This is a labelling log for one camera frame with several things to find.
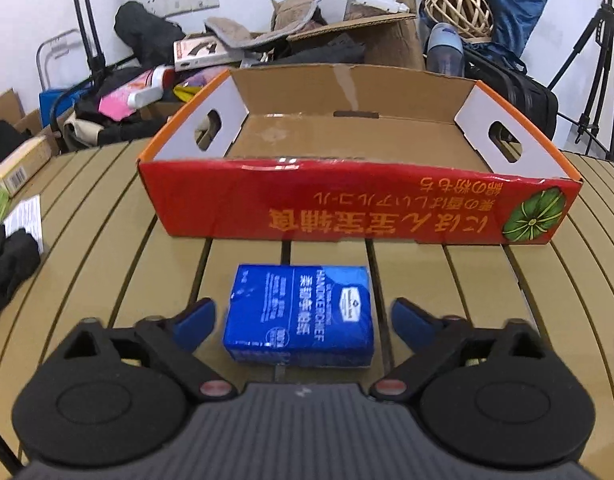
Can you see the pink packet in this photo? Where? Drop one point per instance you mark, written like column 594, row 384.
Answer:
column 118, row 102

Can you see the black suitcase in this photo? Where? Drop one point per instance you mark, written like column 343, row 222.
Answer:
column 522, row 97

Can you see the open brown cardboard box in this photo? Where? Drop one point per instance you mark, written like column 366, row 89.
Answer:
column 387, row 42

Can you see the red cardboard tray box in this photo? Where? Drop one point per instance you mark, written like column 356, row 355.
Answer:
column 337, row 200

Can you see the yellow carton box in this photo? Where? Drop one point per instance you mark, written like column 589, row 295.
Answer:
column 19, row 165

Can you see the black camera tripod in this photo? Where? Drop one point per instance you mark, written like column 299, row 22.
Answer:
column 599, row 60

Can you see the wooden slat folding table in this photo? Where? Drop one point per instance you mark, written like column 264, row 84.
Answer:
column 112, row 270

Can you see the black fabric backpack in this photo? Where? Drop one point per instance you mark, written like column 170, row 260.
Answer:
column 147, row 32

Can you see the blue crate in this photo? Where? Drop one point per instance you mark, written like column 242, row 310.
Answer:
column 47, row 105

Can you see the white picture product box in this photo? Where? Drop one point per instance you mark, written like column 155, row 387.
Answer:
column 202, row 52

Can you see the brown cardboard storage box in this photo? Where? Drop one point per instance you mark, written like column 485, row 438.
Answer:
column 4, row 107

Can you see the blue water bottle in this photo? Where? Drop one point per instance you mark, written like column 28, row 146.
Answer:
column 444, row 52

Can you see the white paper packet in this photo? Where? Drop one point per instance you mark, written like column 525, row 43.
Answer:
column 27, row 215

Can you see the black clothing pile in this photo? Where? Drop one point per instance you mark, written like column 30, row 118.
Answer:
column 4, row 137

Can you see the black cloth gloves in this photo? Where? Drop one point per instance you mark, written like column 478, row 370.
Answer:
column 12, row 265

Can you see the grey felt pad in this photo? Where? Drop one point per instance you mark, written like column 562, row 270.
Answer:
column 237, row 35

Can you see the woven rattan ball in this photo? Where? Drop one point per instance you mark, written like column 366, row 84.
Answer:
column 457, row 7

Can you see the yellow wrapper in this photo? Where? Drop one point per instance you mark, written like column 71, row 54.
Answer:
column 187, row 94

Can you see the white bottle with red cap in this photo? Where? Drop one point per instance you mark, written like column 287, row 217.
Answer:
column 147, row 92

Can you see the blue tissue pack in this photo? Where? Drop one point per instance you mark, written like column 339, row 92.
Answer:
column 299, row 315

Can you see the white plastic package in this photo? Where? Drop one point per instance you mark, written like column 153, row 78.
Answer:
column 374, row 0

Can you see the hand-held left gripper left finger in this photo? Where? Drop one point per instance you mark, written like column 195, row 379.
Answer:
column 197, row 320

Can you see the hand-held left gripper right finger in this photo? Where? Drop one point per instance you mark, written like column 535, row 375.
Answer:
column 412, row 320

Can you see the brown felt pad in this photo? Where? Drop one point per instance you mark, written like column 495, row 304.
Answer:
column 302, row 5

